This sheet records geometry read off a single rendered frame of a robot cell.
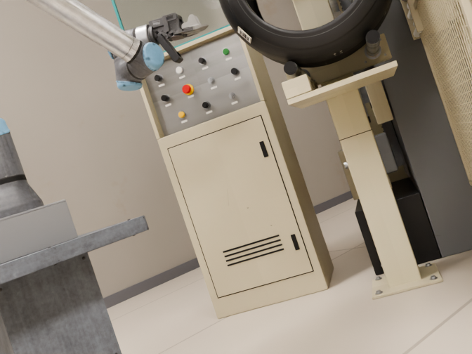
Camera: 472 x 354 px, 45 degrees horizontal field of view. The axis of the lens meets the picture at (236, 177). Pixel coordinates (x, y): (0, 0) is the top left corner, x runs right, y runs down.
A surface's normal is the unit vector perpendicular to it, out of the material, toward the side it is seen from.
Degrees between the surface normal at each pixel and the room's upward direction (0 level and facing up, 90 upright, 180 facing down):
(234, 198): 90
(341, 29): 100
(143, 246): 90
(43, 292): 90
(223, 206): 90
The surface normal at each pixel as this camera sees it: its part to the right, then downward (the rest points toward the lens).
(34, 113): 0.59, -0.20
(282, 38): -0.27, 0.26
